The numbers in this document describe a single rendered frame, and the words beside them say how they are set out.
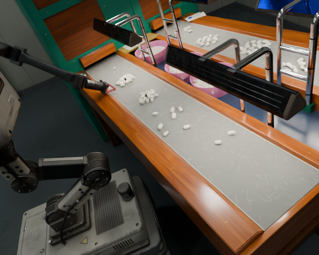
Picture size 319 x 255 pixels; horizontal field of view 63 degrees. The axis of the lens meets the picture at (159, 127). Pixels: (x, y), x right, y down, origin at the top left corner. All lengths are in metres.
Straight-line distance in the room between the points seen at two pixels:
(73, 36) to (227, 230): 1.78
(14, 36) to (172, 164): 3.54
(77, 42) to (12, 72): 2.39
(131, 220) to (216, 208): 0.55
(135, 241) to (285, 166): 0.79
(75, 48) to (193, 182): 1.55
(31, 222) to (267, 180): 1.26
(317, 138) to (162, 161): 0.65
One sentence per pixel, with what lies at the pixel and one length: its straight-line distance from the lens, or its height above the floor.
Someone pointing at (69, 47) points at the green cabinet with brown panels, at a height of 0.96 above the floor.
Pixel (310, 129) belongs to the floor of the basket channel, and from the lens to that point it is 1.30.
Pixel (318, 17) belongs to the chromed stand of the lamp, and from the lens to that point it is 1.17.
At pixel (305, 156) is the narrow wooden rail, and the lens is 1.07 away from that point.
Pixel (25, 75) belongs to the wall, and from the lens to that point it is 4.49.
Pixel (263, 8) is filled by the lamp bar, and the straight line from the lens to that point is 1.47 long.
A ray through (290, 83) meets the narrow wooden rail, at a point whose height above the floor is 0.77.
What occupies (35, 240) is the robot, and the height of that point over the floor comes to 0.47.
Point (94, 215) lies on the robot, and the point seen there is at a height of 0.47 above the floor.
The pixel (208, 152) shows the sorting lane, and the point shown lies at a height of 0.74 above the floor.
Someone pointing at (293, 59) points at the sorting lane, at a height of 0.74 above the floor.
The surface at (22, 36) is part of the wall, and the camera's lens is 4.29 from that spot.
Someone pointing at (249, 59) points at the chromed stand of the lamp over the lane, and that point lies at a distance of 0.92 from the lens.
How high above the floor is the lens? 1.57
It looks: 38 degrees down
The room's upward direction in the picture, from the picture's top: 21 degrees counter-clockwise
